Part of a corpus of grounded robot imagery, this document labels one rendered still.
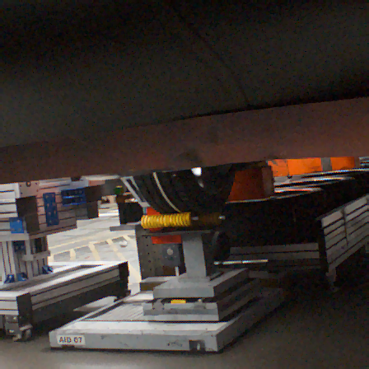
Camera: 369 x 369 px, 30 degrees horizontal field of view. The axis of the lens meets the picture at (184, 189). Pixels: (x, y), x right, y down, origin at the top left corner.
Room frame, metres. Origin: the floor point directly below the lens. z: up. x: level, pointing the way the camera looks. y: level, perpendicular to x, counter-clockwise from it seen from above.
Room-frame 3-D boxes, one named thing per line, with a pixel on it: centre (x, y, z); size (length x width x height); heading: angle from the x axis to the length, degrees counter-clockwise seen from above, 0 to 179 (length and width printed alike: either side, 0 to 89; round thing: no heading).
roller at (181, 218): (3.04, 0.09, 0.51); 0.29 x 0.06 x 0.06; 62
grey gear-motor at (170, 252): (3.45, -0.05, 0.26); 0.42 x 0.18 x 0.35; 62
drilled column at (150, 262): (3.95, 0.25, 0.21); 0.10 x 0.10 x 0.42; 62
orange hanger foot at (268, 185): (3.60, -0.19, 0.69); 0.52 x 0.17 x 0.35; 62
